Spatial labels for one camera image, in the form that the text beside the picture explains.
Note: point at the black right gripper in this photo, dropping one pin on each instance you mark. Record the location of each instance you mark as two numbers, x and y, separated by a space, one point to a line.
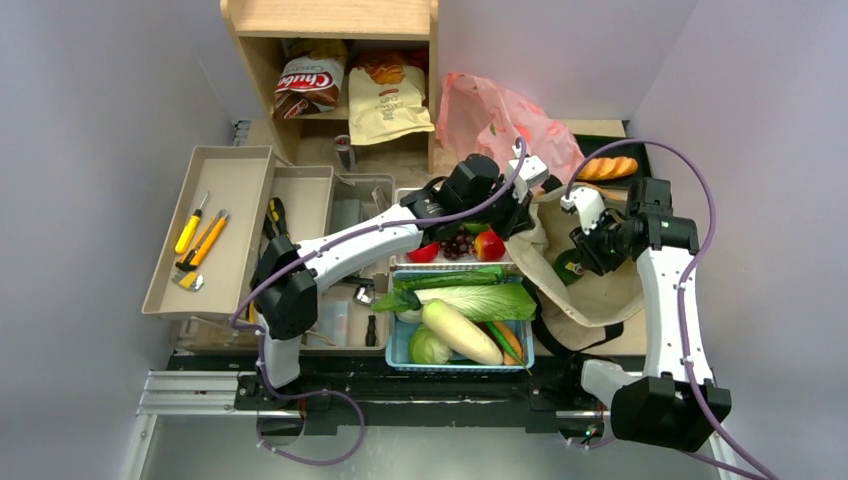
584 250

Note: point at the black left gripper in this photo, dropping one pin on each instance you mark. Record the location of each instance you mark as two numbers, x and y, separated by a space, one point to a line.
518 219

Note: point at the red yellow apple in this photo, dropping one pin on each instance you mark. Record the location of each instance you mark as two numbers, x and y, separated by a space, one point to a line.
488 247

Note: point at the green glass bottle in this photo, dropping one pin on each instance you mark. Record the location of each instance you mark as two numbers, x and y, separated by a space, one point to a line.
568 267

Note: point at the green cucumber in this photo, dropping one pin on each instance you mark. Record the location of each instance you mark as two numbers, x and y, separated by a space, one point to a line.
419 281

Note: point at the dark purple grapes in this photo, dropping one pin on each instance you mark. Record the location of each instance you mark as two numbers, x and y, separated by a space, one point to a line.
457 246

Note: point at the golden baguette bread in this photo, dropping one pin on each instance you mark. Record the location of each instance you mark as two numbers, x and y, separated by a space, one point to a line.
608 168

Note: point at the brown Trader Joe's bag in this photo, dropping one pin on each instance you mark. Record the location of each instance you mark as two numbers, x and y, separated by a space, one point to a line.
600 315

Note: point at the green napa cabbage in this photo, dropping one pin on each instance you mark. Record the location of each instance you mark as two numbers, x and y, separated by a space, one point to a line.
482 303

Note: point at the pink plastic grocery bag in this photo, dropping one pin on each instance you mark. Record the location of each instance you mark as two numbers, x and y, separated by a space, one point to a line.
477 115

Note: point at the white daikon radish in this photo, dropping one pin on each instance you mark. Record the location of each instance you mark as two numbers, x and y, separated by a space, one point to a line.
460 334

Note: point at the cream chips bag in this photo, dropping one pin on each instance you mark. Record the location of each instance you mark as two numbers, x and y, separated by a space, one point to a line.
387 96

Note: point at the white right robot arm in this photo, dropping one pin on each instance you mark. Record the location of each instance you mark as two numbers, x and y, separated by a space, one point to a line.
675 402

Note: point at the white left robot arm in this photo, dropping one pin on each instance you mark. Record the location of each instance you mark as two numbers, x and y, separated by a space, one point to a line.
290 275

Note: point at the orange green mango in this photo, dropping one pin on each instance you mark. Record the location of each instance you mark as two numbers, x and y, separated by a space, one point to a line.
476 228

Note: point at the black tray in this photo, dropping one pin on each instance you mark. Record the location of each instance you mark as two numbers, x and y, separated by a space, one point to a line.
589 144

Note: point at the white perforated basket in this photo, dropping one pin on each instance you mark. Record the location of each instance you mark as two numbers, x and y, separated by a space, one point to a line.
422 203

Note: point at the long green bean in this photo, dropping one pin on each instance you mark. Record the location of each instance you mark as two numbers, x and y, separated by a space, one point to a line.
493 331

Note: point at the green leafy vegetable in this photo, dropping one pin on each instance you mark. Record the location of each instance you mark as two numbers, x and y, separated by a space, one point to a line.
397 301

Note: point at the grey plastic case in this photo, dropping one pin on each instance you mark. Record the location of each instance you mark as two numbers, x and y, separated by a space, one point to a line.
345 214

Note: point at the silver drink can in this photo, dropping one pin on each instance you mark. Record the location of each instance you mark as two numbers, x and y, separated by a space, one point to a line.
345 152

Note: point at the blue perforated basket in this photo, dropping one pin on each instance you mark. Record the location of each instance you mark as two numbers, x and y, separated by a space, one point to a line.
406 323

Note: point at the small black screwdriver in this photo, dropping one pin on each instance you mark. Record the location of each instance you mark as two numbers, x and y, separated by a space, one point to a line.
371 331

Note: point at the beige toolbox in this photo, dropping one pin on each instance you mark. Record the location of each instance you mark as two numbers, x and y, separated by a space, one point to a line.
351 311

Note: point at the clear small parts box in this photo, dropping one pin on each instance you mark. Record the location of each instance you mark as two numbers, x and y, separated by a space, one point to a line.
333 321

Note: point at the black yellow screwdriver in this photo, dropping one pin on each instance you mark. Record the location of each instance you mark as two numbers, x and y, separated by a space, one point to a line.
275 220

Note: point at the Chubs snack bag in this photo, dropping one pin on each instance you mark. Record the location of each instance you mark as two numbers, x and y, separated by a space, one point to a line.
312 78

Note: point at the beige toolbox tray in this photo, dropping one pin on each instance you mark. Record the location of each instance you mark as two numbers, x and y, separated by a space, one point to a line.
239 181

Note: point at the orange utility knife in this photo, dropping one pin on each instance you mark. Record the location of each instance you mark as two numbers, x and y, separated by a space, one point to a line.
195 256

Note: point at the wooden shelf unit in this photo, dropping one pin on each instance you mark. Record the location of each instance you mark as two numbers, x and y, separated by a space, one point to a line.
263 31

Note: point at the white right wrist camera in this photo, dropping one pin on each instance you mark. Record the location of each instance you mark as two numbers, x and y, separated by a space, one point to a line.
587 203

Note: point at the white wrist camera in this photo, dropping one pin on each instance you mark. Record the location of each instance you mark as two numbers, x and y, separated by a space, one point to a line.
532 173
587 203

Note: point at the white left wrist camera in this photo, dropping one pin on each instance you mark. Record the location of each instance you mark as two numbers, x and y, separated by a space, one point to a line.
532 173

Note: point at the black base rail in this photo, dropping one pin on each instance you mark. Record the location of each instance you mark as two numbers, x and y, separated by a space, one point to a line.
341 391

